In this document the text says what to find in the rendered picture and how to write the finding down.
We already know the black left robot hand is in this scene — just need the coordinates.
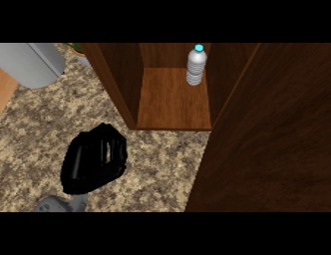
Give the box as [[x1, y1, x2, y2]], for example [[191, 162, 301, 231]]
[[60, 123, 129, 195]]

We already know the brown wooden cabinet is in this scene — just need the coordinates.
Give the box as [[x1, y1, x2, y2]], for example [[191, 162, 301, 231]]
[[79, 43, 261, 132]]

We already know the clear plastic water bottle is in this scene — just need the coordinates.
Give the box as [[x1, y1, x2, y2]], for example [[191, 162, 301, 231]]
[[184, 43, 208, 87]]

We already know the dark brown cabinet door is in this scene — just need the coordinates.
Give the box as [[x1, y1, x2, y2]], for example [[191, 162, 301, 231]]
[[182, 43, 331, 213]]

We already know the grey rounded appliance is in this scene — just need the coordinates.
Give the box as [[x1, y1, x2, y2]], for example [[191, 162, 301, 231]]
[[0, 43, 67, 90]]

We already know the green potted plant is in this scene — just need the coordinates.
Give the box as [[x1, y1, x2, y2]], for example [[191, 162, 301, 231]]
[[64, 43, 92, 68]]

